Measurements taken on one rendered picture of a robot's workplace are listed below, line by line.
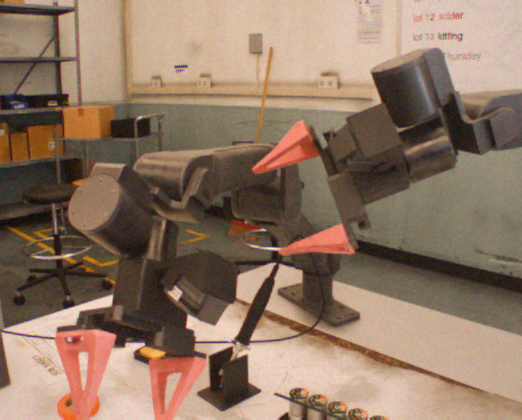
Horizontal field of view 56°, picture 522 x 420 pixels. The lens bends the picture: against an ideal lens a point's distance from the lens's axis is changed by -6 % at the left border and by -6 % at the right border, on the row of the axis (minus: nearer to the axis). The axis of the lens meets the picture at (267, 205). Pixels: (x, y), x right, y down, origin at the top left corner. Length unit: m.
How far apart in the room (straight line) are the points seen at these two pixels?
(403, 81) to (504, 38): 2.69
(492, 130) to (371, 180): 0.13
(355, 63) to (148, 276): 3.26
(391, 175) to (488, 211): 2.79
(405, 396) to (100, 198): 0.54
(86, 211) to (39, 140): 4.39
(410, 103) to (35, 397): 0.66
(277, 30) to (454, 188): 1.81
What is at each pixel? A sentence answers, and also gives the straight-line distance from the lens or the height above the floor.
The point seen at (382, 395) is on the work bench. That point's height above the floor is 0.75.
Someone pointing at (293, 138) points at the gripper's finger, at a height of 1.14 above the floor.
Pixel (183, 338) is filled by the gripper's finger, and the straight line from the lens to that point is 0.52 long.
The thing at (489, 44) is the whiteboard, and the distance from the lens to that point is 3.22.
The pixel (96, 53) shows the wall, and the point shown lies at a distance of 5.60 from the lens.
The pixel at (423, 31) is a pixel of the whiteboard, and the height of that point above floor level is 1.53.
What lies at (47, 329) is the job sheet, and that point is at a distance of 1.05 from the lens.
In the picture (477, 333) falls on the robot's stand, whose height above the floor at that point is 0.75.
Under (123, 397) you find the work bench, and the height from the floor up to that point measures 0.75.
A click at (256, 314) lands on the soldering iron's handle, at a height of 0.87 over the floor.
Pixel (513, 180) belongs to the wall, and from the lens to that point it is 3.22.
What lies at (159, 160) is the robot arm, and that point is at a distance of 0.56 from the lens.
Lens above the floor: 1.20
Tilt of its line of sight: 14 degrees down
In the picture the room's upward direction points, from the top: straight up
